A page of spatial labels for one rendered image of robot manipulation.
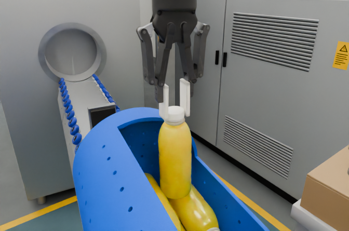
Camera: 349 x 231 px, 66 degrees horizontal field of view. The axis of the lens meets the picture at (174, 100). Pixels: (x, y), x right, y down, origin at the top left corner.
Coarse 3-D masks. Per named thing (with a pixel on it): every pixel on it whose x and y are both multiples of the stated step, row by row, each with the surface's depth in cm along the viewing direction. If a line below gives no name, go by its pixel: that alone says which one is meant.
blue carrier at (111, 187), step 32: (96, 128) 56; (128, 128) 61; (96, 160) 48; (128, 160) 43; (192, 160) 67; (96, 192) 43; (128, 192) 38; (224, 192) 55; (96, 224) 39; (128, 224) 34; (160, 224) 32; (224, 224) 55; (256, 224) 47
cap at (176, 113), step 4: (168, 108) 53; (172, 108) 53; (176, 108) 53; (180, 108) 53; (168, 112) 51; (172, 112) 51; (176, 112) 51; (180, 112) 51; (168, 116) 51; (172, 116) 51; (176, 116) 51; (180, 116) 51; (168, 120) 52; (172, 120) 51; (176, 120) 51; (180, 120) 52
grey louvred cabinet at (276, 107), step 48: (240, 0) 192; (288, 0) 163; (336, 0) 141; (192, 48) 250; (240, 48) 201; (288, 48) 169; (336, 48) 146; (240, 96) 213; (288, 96) 177; (336, 96) 152; (240, 144) 225; (288, 144) 186; (336, 144) 158; (288, 192) 195
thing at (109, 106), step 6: (90, 108) 96; (96, 108) 97; (102, 108) 98; (108, 108) 98; (114, 108) 98; (90, 114) 97; (96, 114) 96; (102, 114) 97; (108, 114) 98; (90, 120) 98; (96, 120) 97; (90, 126) 99
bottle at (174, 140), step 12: (168, 132) 51; (180, 132) 51; (168, 144) 52; (180, 144) 52; (168, 156) 53; (180, 156) 52; (168, 168) 54; (180, 168) 54; (168, 180) 55; (180, 180) 55; (168, 192) 56; (180, 192) 56
